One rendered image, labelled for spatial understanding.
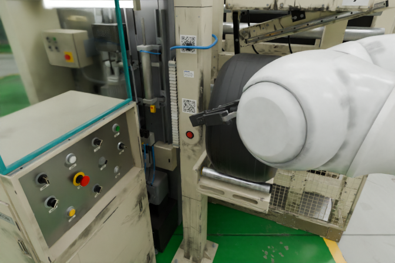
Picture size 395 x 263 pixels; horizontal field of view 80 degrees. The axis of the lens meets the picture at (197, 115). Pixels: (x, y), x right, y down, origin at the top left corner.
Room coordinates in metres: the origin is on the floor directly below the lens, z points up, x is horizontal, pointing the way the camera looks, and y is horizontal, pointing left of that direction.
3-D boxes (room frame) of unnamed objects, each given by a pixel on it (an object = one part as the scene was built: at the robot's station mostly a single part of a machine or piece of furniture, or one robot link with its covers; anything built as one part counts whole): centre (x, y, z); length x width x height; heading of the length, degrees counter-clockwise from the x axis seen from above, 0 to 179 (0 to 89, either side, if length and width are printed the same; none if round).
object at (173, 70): (1.10, 0.10, 1.19); 0.05 x 0.04 x 0.48; 158
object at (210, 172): (0.88, -0.18, 0.90); 0.35 x 0.05 x 0.05; 68
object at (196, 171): (1.08, -0.06, 0.90); 0.40 x 0.03 x 0.10; 158
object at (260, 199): (0.89, -0.18, 0.84); 0.36 x 0.09 x 0.06; 68
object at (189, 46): (1.09, 0.01, 1.51); 0.19 x 0.19 x 0.06; 68
